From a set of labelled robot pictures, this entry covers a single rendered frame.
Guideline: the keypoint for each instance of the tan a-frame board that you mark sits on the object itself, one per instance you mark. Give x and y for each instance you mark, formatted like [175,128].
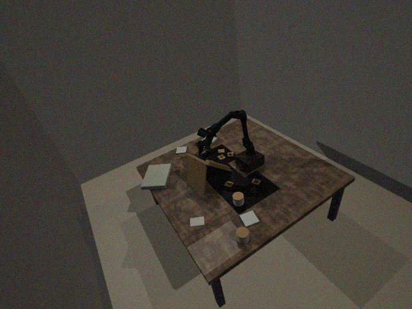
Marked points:
[197,170]

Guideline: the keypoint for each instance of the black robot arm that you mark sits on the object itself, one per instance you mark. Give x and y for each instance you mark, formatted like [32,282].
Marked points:
[213,130]

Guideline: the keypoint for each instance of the grey cylindrical container with tan lid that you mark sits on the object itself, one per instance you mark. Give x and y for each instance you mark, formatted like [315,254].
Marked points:
[238,199]
[242,235]

